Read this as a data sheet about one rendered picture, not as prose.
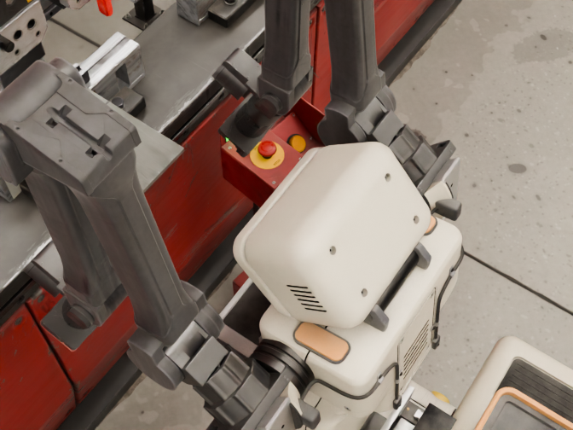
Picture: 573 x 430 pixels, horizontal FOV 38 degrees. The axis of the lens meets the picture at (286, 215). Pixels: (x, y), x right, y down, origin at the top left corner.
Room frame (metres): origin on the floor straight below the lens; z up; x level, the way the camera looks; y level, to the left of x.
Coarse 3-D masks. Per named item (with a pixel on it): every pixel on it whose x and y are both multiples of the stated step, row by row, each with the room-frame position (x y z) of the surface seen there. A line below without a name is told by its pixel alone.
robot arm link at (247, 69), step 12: (228, 60) 0.89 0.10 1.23; (240, 60) 0.89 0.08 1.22; (252, 60) 0.90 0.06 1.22; (216, 72) 0.89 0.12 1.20; (228, 72) 0.88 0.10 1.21; (240, 72) 0.87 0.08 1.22; (252, 72) 0.88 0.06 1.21; (228, 84) 0.87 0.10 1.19; (240, 84) 0.87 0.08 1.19; (252, 84) 0.86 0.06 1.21; (240, 96) 0.86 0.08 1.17; (264, 96) 0.81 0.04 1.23; (276, 96) 0.81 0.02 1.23; (264, 108) 0.81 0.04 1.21; (276, 108) 0.80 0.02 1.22
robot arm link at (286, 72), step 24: (264, 0) 0.84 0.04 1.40; (288, 0) 0.82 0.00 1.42; (264, 24) 0.84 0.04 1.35; (288, 24) 0.82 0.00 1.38; (264, 48) 0.84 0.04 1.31; (288, 48) 0.82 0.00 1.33; (264, 72) 0.83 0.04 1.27; (288, 72) 0.81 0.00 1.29; (312, 72) 0.86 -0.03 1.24; (288, 96) 0.80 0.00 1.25
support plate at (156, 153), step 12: (96, 96) 0.99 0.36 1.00; (120, 108) 0.97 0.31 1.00; (132, 120) 0.94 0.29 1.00; (144, 132) 0.91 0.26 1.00; (156, 132) 0.91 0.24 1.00; (144, 144) 0.89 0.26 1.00; (156, 144) 0.89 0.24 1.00; (168, 144) 0.89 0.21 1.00; (144, 156) 0.86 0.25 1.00; (156, 156) 0.86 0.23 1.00; (168, 156) 0.86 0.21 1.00; (144, 168) 0.83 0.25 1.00; (156, 168) 0.84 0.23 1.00; (144, 180) 0.81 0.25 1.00
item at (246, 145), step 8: (248, 96) 0.93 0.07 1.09; (240, 104) 0.91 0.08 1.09; (240, 112) 0.87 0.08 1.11; (232, 120) 0.88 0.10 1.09; (240, 120) 0.86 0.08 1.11; (248, 120) 0.85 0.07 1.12; (224, 128) 0.86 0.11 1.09; (232, 128) 0.86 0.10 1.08; (240, 128) 0.86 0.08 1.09; (248, 128) 0.85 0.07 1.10; (256, 128) 0.85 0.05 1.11; (264, 128) 0.85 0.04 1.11; (224, 136) 0.85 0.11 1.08; (232, 136) 0.85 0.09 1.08; (240, 136) 0.85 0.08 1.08; (248, 136) 0.85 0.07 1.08; (256, 136) 0.86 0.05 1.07; (240, 144) 0.84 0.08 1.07; (248, 144) 0.84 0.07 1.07; (256, 144) 0.85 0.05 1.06; (240, 152) 0.83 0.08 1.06; (248, 152) 0.83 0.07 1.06
